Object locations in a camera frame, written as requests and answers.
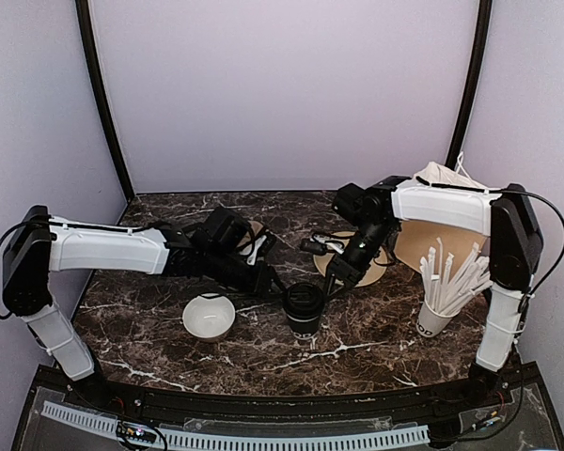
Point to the black front rail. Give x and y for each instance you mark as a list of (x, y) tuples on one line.
[(519, 399)]

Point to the black paper coffee cup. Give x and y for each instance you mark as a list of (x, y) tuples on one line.
[(303, 327)]

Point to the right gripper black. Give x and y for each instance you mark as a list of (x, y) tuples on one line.
[(347, 272)]

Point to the black frame post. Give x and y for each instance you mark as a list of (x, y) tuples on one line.
[(471, 82), (94, 70)]

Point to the white slotted cable duct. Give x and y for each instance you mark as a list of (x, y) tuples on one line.
[(103, 425)]

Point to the left black frame post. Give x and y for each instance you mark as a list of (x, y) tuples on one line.
[(94, 70)]

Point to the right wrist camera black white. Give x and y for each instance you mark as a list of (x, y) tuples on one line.
[(321, 244)]

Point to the small green circuit board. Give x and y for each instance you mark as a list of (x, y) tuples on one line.
[(133, 433)]

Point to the white wrapped straw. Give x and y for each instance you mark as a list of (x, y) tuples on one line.
[(445, 281), (478, 278), (424, 270), (435, 261), (457, 281)]

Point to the white paper cup holder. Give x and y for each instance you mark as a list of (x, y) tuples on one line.
[(429, 323)]

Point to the white ceramic bowl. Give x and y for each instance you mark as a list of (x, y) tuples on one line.
[(209, 317)]

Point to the brown cardboard cup carrier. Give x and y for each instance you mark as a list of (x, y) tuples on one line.
[(258, 228)]

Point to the black plastic cup lid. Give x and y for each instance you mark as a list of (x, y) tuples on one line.
[(303, 299)]

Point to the beige round plate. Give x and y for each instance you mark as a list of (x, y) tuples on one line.
[(377, 266)]

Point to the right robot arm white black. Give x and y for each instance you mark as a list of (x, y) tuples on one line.
[(505, 216)]

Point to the brown paper bag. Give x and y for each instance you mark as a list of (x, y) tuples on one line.
[(417, 237)]

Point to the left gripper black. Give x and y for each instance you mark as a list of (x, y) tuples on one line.
[(260, 284)]

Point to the right black frame post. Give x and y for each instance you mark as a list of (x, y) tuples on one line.
[(471, 82)]

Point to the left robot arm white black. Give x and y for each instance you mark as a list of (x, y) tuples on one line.
[(223, 248)]

